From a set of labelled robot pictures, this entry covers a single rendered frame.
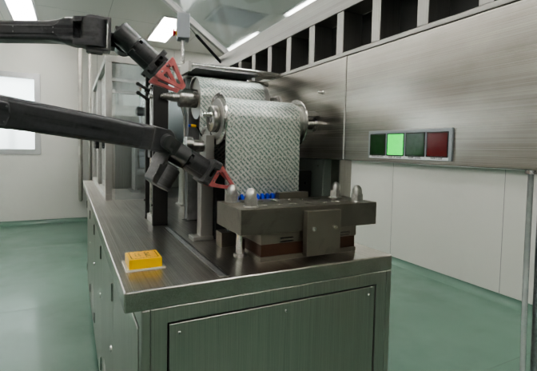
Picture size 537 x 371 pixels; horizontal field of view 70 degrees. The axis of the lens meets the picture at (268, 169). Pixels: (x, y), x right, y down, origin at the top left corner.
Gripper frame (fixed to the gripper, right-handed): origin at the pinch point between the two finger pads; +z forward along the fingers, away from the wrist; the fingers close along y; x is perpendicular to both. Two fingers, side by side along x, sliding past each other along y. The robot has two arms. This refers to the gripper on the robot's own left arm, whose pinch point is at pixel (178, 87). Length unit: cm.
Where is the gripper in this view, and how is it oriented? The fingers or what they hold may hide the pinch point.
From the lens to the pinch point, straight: 107.5
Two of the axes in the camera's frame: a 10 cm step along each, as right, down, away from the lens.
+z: 6.8, 6.3, 3.8
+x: 5.8, -7.7, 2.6
